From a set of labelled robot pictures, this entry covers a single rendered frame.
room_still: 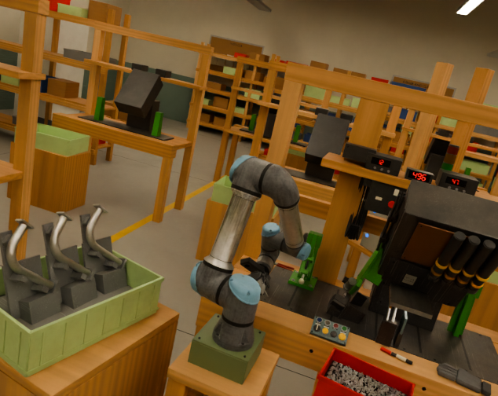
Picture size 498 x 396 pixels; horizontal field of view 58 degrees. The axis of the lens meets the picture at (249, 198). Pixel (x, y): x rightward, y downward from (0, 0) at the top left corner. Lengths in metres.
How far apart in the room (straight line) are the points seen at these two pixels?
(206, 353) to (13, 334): 0.62
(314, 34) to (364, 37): 1.21
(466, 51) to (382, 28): 1.99
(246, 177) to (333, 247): 0.96
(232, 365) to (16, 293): 0.81
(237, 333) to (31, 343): 0.65
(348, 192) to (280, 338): 0.82
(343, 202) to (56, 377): 1.49
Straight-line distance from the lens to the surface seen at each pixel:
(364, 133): 2.29
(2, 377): 1.80
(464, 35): 12.14
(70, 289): 1.90
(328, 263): 2.45
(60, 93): 7.37
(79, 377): 1.70
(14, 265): 1.76
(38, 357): 1.68
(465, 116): 2.31
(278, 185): 1.54
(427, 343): 2.23
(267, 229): 1.87
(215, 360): 1.65
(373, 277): 2.06
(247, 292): 1.55
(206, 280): 1.62
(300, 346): 1.97
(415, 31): 12.02
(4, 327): 1.71
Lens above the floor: 1.87
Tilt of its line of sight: 16 degrees down
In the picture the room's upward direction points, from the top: 13 degrees clockwise
